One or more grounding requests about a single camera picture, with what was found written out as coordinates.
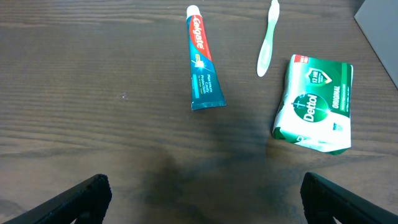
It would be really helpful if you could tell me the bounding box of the white cardboard box pink inside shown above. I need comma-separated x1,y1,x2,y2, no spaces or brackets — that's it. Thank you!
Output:
354,0,397,85

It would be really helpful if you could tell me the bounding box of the red teal toothpaste tube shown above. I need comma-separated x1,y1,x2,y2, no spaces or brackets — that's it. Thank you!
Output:
186,5,226,110

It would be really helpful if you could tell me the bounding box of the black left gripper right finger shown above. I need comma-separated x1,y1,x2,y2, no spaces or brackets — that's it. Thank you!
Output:
300,172,397,224

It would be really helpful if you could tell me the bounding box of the green white toothbrush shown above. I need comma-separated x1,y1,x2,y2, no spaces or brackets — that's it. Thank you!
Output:
256,0,280,77

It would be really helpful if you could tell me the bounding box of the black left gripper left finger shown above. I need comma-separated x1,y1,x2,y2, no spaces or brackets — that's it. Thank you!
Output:
7,174,112,224

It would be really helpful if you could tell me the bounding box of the green Dettol soap pack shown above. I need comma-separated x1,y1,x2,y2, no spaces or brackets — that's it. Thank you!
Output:
272,54,354,155

